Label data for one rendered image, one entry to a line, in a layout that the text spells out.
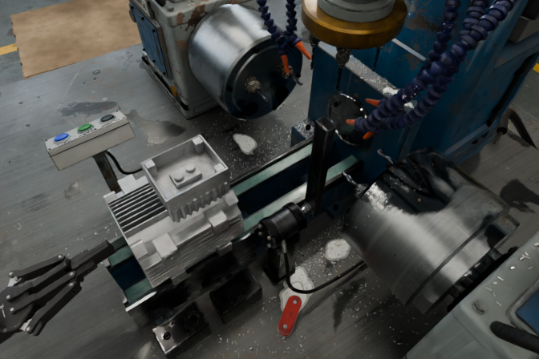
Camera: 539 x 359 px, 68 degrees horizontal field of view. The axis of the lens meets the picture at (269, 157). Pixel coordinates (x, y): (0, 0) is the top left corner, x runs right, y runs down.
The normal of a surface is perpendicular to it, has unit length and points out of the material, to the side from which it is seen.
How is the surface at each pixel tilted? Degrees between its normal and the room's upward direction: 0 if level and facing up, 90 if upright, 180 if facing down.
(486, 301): 0
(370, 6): 0
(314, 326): 0
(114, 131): 67
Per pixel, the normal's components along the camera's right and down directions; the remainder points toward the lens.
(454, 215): -0.18, -0.52
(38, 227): 0.00, -0.64
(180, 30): 0.58, 0.63
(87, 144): 0.54, 0.33
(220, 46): -0.51, -0.21
